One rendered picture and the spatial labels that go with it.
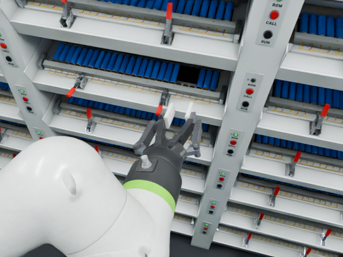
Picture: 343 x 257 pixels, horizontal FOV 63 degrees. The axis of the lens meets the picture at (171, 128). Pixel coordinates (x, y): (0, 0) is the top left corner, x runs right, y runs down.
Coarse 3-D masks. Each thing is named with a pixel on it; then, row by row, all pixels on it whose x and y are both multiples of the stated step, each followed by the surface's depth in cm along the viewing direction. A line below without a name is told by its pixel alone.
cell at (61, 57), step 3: (66, 45) 91; (63, 48) 91; (66, 48) 91; (69, 48) 92; (63, 51) 90; (66, 51) 91; (63, 54) 90; (66, 54) 91; (60, 57) 89; (63, 57) 90; (60, 60) 89; (63, 60) 90
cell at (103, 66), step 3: (108, 54) 89; (111, 54) 90; (105, 57) 89; (108, 57) 89; (105, 60) 88; (108, 60) 89; (102, 63) 88; (105, 63) 88; (108, 63) 89; (102, 66) 87; (105, 66) 88; (105, 69) 88
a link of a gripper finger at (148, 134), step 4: (152, 120) 61; (148, 124) 61; (152, 124) 60; (148, 128) 59; (152, 128) 60; (144, 132) 58; (148, 132) 58; (152, 132) 60; (144, 136) 57; (148, 136) 58; (152, 136) 60; (140, 140) 56; (144, 140) 56; (148, 140) 58; (136, 144) 55; (140, 144) 55; (144, 144) 56; (148, 144) 58; (136, 148) 54; (136, 156) 56
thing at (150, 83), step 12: (48, 72) 88; (72, 72) 88; (84, 72) 86; (96, 72) 86; (108, 72) 86; (108, 84) 86; (132, 84) 86; (144, 84) 84; (156, 84) 83; (168, 84) 83; (204, 96) 82; (216, 96) 81
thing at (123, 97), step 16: (48, 48) 93; (96, 48) 93; (32, 64) 86; (32, 80) 88; (48, 80) 88; (64, 80) 88; (96, 80) 88; (176, 80) 87; (224, 80) 86; (80, 96) 89; (96, 96) 86; (112, 96) 85; (128, 96) 85; (144, 96) 85; (160, 96) 84; (176, 96) 84; (224, 96) 81; (176, 112) 83; (208, 112) 82; (224, 112) 76
